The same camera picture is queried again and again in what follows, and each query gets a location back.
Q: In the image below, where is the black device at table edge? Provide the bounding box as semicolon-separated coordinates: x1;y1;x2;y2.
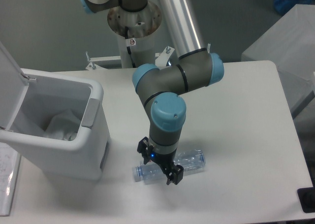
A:
297;187;315;213

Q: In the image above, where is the paper sheet in plastic sleeve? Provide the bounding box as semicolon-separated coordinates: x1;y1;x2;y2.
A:
0;143;21;217

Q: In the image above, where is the black cable on pedestal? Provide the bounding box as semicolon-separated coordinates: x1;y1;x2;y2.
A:
124;26;136;68

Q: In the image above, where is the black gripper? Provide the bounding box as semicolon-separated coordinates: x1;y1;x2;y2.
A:
137;137;184;185

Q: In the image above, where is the white covered side table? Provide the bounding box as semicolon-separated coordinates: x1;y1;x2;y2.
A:
241;4;315;118

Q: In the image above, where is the clear plastic water bottle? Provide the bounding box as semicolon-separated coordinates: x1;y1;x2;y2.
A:
132;150;206;185

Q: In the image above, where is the white trash can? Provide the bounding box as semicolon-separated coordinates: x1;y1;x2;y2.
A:
0;70;109;180

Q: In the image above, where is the white trash can lid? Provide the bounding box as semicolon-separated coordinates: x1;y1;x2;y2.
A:
0;44;29;130

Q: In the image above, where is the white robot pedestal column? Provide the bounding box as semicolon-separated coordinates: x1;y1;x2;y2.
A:
107;0;162;68

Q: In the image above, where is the white metal base frame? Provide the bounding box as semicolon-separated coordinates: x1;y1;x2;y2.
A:
85;43;212;71

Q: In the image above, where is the white plastic wrapper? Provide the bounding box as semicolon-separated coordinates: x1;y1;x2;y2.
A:
11;109;81;141

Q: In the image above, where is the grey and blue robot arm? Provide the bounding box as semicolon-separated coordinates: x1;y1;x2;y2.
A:
80;0;224;184

